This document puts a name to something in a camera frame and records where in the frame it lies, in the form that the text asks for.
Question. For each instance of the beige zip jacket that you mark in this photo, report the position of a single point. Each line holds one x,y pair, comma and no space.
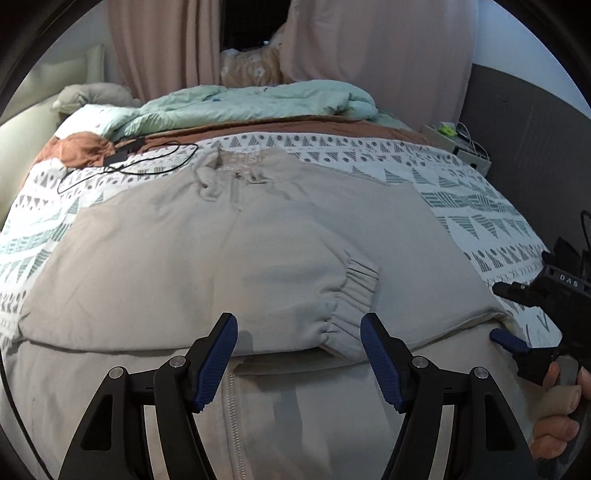
297,415

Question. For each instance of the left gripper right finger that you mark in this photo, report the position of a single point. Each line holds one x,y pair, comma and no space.
486,439

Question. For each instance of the white pillow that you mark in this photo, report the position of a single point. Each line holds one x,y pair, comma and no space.
87,120

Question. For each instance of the right hand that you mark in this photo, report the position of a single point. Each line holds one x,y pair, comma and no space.
553,429

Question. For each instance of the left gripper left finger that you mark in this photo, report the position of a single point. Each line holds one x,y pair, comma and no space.
111,442

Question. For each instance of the floral orange pillow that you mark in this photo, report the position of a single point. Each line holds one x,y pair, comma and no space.
256,67

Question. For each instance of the white patterned bed blanket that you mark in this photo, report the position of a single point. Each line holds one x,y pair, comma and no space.
461,193

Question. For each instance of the pink curtain panel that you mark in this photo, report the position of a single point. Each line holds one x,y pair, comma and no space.
164,46
413,57

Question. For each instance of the cream padded headboard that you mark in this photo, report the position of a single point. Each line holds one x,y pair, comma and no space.
29,120

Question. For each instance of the grey plush toy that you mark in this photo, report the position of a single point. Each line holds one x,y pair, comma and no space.
73,97

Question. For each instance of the mint green duvet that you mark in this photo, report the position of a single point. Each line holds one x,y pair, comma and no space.
213,105

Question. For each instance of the pink curtain left panel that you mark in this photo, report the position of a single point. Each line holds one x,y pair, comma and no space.
164,46

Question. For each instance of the pink curtain right panel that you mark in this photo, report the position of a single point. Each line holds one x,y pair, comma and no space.
413,57

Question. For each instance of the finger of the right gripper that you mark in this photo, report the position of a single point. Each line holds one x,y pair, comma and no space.
515,292
508,341

